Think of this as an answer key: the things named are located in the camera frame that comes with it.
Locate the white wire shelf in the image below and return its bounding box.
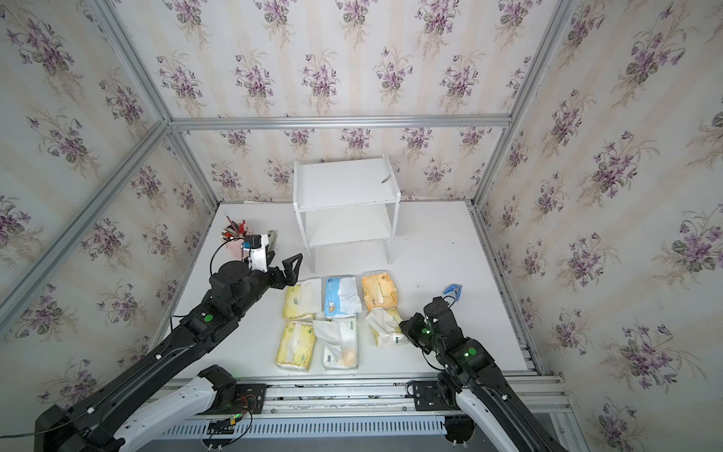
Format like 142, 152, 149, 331
292, 154, 401, 271

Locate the white green tissue pack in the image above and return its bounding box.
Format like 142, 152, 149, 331
313, 318, 359, 370

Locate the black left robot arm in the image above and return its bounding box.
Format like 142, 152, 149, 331
34, 253, 303, 451

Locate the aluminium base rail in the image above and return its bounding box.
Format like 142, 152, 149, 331
140, 374, 566, 442

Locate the pink metal pen bucket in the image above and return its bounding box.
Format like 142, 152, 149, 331
221, 220, 250, 261

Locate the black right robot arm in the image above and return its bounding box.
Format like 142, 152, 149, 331
400, 297, 565, 451

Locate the blue clip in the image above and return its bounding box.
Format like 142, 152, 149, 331
442, 284, 462, 301

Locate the orange tissue pack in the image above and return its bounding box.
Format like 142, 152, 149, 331
361, 270, 398, 311

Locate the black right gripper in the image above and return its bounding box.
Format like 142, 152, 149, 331
396, 312, 445, 356

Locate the blue tissue pack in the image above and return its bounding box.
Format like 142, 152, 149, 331
323, 275, 362, 318

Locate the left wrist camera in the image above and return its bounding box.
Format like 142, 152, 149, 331
243, 234, 269, 273

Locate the pale yellow tissue pack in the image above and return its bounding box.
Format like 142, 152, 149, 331
282, 278, 322, 321

